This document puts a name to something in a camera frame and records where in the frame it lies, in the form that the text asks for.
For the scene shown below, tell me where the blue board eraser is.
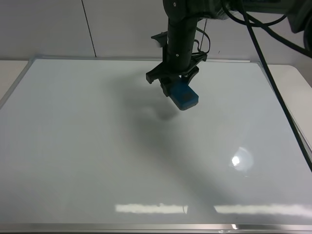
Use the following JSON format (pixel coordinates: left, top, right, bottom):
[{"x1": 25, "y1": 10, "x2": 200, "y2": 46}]
[{"x1": 169, "y1": 82, "x2": 199, "y2": 111}]

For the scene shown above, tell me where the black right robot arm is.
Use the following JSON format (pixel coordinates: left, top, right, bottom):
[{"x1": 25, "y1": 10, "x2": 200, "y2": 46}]
[{"x1": 146, "y1": 0, "x2": 312, "y2": 97}]

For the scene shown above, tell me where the white whiteboard with aluminium frame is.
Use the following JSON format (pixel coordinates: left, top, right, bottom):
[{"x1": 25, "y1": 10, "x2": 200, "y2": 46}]
[{"x1": 0, "y1": 58, "x2": 312, "y2": 234}]

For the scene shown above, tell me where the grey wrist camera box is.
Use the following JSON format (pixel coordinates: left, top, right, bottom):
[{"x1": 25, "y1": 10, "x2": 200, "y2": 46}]
[{"x1": 151, "y1": 32, "x2": 168, "y2": 48}]

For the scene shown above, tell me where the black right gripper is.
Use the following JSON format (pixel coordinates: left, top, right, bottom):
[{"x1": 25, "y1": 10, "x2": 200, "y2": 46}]
[{"x1": 146, "y1": 31, "x2": 208, "y2": 97}]

